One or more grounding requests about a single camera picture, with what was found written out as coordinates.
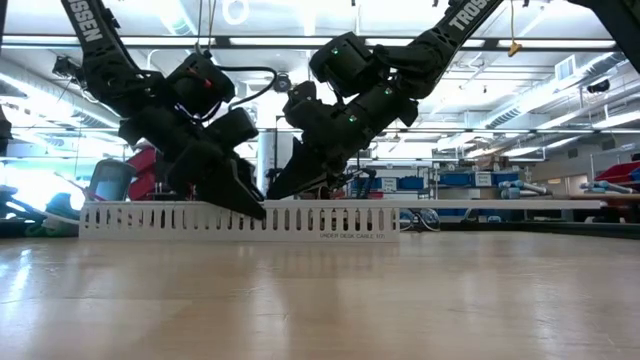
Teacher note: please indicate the black dome camera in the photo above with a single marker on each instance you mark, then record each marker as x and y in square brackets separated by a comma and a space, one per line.
[283, 83]

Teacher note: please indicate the grey office chair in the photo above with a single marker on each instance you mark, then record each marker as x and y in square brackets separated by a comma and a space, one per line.
[110, 180]

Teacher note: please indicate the white round column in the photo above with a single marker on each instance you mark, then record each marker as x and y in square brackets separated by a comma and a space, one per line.
[265, 155]

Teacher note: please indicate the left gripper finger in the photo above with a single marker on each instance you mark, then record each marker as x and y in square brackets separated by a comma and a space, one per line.
[247, 180]
[230, 197]

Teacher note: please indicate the green bag with white label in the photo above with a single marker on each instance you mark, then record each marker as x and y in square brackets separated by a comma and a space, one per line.
[50, 230]

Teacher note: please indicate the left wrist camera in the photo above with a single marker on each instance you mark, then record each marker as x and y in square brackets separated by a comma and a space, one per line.
[232, 127]

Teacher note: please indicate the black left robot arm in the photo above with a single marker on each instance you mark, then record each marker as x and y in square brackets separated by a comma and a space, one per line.
[100, 65]

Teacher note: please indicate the blue storage bin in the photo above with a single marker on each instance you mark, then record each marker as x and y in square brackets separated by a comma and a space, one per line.
[506, 179]
[480, 212]
[375, 183]
[412, 184]
[455, 180]

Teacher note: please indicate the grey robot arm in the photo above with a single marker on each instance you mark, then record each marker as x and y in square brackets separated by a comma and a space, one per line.
[530, 189]
[607, 188]

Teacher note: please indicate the small black robot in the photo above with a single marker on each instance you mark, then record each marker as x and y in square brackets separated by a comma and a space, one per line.
[367, 180]

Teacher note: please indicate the white air vent grille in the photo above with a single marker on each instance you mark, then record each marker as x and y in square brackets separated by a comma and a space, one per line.
[565, 70]

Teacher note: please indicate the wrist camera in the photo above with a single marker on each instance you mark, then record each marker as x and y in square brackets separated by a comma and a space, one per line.
[301, 95]
[232, 127]

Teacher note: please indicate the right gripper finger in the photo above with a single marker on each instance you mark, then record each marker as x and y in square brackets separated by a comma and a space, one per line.
[295, 170]
[315, 184]

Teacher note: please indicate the wooden workbench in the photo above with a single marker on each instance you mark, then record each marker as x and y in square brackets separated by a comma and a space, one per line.
[620, 198]

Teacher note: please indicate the black safety glasses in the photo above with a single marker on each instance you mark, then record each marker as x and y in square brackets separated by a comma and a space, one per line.
[422, 220]

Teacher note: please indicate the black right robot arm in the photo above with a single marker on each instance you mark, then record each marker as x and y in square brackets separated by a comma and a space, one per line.
[435, 45]

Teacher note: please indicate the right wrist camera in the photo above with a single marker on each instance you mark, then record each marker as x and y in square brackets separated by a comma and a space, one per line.
[301, 95]

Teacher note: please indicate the white duct cover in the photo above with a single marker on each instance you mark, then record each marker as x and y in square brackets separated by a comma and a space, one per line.
[450, 204]

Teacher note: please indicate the black loudspeaker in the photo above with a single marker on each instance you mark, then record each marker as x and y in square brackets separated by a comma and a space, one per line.
[599, 87]

